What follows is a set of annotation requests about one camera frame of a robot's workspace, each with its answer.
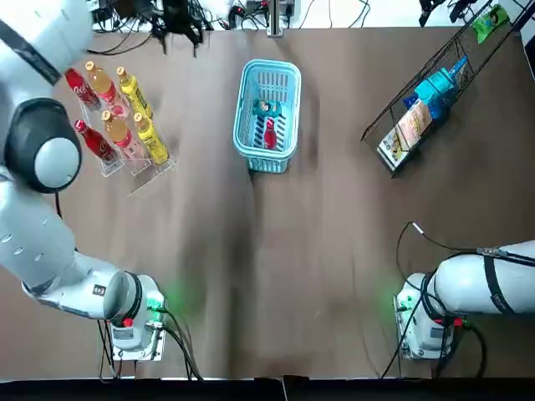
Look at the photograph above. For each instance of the white yellow snack pack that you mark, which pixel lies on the white yellow snack pack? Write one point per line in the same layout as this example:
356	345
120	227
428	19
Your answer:
395	149

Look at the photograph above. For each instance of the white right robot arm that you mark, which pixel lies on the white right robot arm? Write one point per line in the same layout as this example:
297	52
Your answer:
468	284

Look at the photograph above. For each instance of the clear acrylic bottle tray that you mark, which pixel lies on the clear acrylic bottle tray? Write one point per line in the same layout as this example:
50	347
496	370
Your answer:
142	175

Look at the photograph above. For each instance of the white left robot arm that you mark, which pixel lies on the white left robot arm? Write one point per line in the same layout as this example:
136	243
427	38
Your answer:
33	250

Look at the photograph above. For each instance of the blue cookie pack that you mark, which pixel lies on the blue cookie pack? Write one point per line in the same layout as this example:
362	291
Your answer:
439	110

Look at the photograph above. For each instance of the orange tea bottle pink label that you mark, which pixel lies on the orange tea bottle pink label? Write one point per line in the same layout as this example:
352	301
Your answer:
120	131
102	83

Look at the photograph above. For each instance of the green snack bag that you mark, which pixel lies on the green snack bag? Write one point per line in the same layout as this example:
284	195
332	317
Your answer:
490	21

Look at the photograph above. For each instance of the aluminium frame post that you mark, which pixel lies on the aluminium frame post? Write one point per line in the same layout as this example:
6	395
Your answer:
276	18

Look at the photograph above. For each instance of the blue puffed snack bag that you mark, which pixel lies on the blue puffed snack bag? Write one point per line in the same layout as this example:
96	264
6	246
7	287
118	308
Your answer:
458	69

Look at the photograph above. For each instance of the red cola bottle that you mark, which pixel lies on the red cola bottle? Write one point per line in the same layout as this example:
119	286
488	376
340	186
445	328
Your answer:
81	88
96	142
269	135

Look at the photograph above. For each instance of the beige cracker pack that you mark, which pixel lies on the beige cracker pack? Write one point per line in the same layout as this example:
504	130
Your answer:
414	123

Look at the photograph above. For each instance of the teal chips bag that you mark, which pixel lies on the teal chips bag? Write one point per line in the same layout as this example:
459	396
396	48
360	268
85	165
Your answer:
269	108
434	87

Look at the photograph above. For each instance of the white desk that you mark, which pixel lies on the white desk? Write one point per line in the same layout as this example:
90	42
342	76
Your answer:
376	12

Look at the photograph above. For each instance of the blue plastic basket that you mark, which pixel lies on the blue plastic basket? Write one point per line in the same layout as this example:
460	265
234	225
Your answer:
242	138

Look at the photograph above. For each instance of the yellow label tea bottle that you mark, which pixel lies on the yellow label tea bottle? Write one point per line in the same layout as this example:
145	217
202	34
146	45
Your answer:
151	140
134	92

